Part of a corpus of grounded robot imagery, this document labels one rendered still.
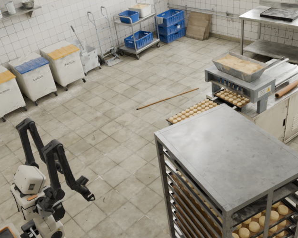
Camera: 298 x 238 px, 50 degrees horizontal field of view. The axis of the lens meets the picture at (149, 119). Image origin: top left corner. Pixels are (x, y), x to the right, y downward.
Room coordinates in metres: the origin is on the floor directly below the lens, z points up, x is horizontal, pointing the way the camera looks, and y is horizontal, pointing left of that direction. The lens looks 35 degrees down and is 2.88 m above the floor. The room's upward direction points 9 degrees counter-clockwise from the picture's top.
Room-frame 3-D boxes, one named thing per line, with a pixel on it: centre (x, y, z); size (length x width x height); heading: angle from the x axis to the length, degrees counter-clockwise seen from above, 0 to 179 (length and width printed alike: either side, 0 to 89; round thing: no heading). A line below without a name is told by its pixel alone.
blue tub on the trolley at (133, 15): (6.77, 0.06, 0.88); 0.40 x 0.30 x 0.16; 40
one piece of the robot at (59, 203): (1.79, 0.91, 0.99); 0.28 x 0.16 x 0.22; 37
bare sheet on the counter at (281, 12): (5.36, -2.59, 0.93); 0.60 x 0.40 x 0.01; 38
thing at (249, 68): (3.04, -1.05, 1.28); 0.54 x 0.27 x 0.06; 30
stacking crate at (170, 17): (7.44, -0.87, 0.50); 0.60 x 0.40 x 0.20; 129
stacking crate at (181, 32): (7.44, -0.87, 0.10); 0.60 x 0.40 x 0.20; 125
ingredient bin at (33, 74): (5.51, 2.00, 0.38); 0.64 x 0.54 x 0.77; 36
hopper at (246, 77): (3.04, -1.05, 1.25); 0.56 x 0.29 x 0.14; 30
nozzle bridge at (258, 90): (3.04, -1.05, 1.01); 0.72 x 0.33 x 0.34; 30
